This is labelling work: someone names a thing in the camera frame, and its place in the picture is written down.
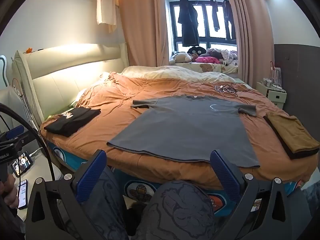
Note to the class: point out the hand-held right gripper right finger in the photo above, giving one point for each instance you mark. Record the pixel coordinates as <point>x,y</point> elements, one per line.
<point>225,177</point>

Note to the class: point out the grey padded chair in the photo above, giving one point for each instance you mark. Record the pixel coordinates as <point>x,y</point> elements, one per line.
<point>12,102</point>

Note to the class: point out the white bedside cabinet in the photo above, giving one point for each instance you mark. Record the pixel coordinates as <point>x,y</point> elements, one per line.
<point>275,96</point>

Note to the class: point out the smartphone with white screen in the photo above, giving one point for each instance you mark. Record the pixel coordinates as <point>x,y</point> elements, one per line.
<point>23,192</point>

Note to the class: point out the white plush toy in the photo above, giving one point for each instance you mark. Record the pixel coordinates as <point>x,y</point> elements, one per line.
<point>181,57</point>

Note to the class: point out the patterned clothes pile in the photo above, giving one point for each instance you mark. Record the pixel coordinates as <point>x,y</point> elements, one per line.
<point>222,53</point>

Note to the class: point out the black folded clothes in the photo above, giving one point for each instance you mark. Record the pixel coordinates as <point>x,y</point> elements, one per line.
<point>72,122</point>

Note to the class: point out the white hanging shirt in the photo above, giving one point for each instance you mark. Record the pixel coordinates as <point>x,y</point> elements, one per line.
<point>106,5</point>

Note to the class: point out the person's left hand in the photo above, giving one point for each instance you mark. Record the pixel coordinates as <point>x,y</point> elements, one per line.
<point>9,192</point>

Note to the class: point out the person's patterned pants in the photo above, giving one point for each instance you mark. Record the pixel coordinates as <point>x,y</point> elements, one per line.
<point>180,210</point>

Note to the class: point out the white side table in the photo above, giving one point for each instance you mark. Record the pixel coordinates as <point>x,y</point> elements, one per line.
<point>42,167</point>

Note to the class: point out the brown folded t-shirt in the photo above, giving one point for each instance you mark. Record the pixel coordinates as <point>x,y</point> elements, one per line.
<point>302,155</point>

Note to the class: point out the black framed window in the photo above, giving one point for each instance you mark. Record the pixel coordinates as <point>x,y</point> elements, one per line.
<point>220,40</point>

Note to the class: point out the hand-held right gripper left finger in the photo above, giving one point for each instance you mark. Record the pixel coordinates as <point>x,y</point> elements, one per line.
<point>91,180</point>

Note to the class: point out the pink plush toy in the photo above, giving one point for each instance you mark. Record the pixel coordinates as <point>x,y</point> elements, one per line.
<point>207,60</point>

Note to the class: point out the white framed mirror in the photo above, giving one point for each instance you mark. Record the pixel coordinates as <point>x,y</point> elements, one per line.
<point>3,62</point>

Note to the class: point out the dark hanging garment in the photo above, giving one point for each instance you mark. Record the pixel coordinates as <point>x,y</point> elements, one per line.
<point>228,17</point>
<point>215,17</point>

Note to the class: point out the brown folded clothes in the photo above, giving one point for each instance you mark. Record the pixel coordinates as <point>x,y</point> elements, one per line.
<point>292,132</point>

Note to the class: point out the smartphone with lit screen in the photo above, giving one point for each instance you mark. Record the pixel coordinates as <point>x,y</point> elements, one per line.
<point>22,164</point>

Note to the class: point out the grey t-shirt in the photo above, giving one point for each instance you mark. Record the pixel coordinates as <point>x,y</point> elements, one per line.
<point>185,130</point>

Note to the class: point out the small orange toy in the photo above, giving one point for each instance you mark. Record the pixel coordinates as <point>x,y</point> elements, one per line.
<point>29,50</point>

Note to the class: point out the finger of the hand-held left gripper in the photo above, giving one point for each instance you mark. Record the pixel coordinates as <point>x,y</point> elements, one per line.
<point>15,132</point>
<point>11,145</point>

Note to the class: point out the orange blanket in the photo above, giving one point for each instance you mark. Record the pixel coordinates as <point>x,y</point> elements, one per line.
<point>120,100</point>

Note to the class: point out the pink curtain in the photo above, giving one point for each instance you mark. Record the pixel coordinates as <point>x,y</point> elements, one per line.
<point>252,30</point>
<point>140,25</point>

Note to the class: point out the cream padded headboard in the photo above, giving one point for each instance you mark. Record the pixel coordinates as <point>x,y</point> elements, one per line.
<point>75,80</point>

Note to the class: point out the cream duvet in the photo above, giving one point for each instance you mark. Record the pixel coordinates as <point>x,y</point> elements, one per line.
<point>175,72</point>

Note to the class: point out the dark hanging coat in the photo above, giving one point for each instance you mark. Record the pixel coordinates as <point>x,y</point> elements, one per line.
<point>187,22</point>

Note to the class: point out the black plush toy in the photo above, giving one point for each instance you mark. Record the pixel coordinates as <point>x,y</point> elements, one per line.
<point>196,50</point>

